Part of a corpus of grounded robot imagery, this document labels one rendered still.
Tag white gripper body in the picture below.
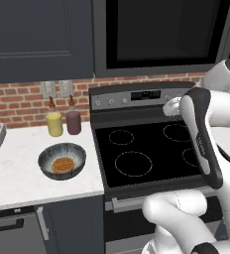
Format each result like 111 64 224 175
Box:
162 96 184 117

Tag black microwave door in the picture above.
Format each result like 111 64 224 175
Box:
92 0 230 78

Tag yellow sauce bottle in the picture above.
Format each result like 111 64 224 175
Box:
46 95 64 138

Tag black dishwasher handle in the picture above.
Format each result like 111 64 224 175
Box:
0 218 25 234

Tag black microwave oven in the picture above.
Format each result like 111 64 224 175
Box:
92 0 230 79

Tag dark red sauce bottle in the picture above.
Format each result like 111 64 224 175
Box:
65 94 82 136

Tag grey cupboard door handle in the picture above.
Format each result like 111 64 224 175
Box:
36 205 51 242

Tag grey patterned bowl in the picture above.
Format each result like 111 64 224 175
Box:
37 142 87 182

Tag black stove with hob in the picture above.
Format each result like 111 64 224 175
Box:
88 81 229 254

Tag grey wall socket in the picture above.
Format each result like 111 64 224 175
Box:
41 80 58 99
58 79 74 98

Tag brown round waffle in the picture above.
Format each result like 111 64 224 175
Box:
51 157 75 174

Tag grey oven door handle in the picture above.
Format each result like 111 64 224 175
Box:
111 186 218 214

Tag black oven door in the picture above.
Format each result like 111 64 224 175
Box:
104 194 230 254

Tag dark grey dishwasher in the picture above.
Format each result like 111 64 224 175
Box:
0 205 48 254

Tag dark grey base cupboard door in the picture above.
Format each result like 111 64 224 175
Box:
41 195 106 254

